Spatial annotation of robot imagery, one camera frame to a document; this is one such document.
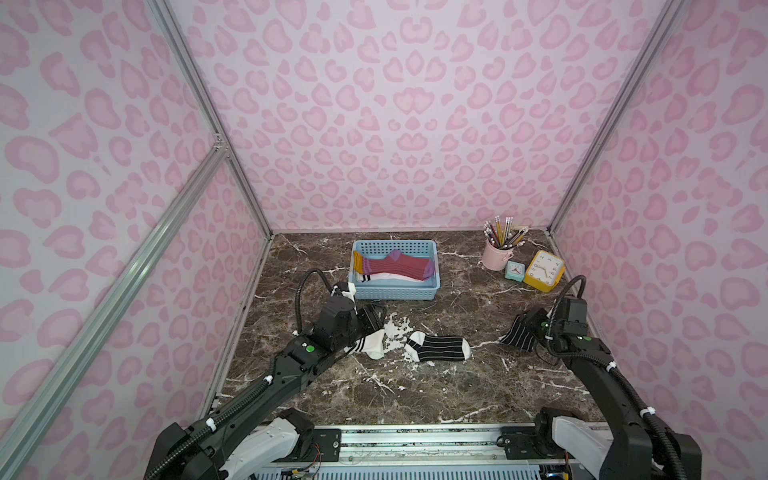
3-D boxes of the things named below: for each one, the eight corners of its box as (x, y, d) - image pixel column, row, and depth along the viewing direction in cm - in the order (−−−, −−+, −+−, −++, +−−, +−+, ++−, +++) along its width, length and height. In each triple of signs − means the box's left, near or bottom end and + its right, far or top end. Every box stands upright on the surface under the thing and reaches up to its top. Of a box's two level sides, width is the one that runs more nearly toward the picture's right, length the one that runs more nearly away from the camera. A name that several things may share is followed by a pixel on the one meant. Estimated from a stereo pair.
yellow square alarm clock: (519, 279, 107) (522, 273, 105) (537, 253, 115) (540, 247, 113) (549, 295, 103) (553, 290, 100) (566, 267, 110) (569, 262, 108)
